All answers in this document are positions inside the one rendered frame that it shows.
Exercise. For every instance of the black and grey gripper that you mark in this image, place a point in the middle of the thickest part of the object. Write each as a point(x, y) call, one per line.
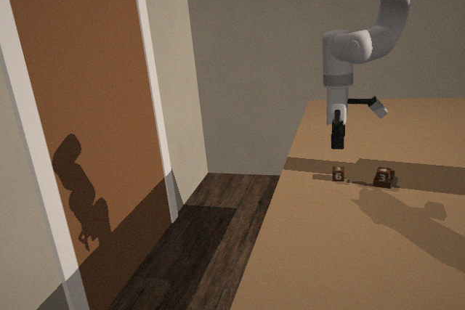
point(337, 97)

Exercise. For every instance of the brown wooden number cube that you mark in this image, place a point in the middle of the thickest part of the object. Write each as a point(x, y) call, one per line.
point(383, 174)
point(338, 173)

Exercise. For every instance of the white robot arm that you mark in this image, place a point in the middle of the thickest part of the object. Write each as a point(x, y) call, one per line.
point(363, 46)

